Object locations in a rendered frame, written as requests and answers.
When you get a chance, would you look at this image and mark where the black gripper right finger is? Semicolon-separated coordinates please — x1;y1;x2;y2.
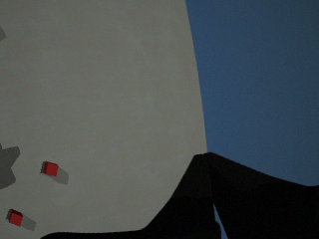
203;152;319;239

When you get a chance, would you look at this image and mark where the small red block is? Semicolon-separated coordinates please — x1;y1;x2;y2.
44;160;59;176
8;208;23;227

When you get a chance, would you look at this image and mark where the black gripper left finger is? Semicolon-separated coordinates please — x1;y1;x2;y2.
41;154;222;239

